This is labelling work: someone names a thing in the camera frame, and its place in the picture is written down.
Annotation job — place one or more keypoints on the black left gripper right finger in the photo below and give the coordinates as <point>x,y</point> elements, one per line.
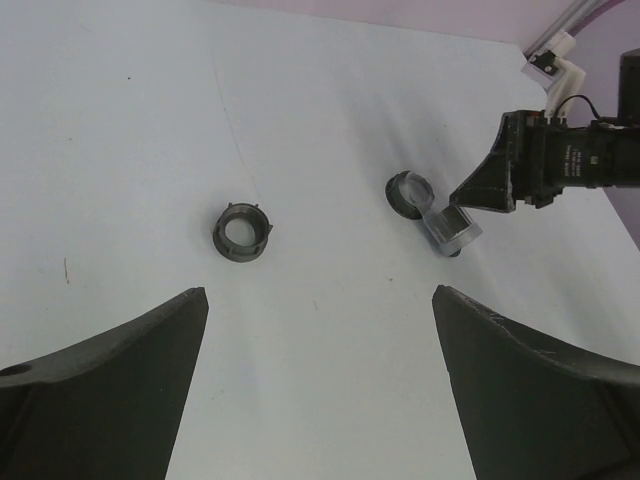
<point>532,406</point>

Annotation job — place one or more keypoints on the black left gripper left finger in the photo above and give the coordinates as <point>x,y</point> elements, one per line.
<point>108,407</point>

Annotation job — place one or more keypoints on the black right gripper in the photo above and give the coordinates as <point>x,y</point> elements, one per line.
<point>555,157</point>

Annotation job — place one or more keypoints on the clear elbow fitting with grey nut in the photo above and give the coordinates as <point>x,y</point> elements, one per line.
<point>449,228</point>

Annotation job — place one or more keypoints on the dark grey threaded ring nut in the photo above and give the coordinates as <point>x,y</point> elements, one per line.
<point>241,233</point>

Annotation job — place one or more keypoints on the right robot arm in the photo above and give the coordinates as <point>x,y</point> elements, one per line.
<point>623,129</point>

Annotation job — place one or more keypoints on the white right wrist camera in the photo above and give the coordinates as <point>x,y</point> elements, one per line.
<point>560,78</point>

